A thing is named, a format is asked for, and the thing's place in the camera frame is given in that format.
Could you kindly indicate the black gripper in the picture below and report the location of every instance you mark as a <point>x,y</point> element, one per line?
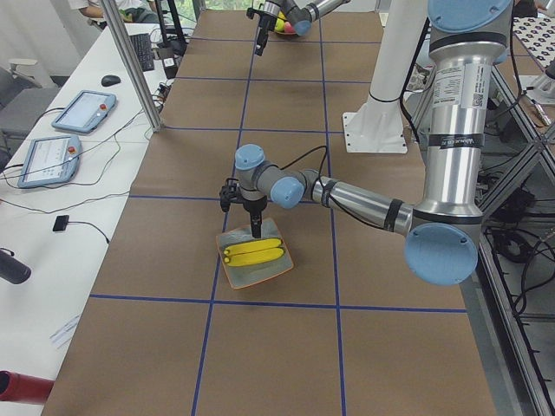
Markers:
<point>263,22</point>
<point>254,204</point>

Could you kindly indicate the large yellow banana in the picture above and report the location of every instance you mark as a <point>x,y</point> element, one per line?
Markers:
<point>258,257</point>

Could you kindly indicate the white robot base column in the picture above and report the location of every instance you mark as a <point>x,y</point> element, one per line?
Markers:
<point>377,126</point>

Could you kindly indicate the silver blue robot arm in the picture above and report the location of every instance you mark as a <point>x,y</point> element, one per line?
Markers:
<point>466,39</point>
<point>301,19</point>

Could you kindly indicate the brown wicker basket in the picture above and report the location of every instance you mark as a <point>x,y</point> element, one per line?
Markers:
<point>285,29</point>

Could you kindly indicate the square grey orange-rimmed plate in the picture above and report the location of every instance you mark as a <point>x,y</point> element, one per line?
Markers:
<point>243,277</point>

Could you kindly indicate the black keyboard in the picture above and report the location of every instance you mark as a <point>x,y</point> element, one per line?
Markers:
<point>141,44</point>

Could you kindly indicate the brown paper table mat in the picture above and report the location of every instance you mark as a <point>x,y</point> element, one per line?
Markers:
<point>348,331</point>

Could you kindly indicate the black computer mouse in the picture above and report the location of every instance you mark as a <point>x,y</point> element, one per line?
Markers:
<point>110,80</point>

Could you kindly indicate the upper blue teach pendant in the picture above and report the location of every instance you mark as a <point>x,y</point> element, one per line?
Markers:
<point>85,112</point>

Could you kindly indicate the blue teach pendant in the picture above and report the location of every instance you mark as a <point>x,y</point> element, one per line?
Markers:
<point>50,161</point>
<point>85,112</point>

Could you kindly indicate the small black box device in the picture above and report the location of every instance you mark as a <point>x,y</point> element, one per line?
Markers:
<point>61,223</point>

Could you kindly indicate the lower blue teach pendant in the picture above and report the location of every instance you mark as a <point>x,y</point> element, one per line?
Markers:
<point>50,161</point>

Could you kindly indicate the dark grey cylinder object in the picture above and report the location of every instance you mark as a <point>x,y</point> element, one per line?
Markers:
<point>11,269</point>

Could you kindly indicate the red cylinder object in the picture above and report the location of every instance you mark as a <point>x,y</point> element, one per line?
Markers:
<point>23,388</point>

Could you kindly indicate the aluminium frame post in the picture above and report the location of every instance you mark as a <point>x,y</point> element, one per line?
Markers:
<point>124,46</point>

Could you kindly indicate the aluminium frame rack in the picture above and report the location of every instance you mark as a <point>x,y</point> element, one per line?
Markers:
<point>510,299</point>

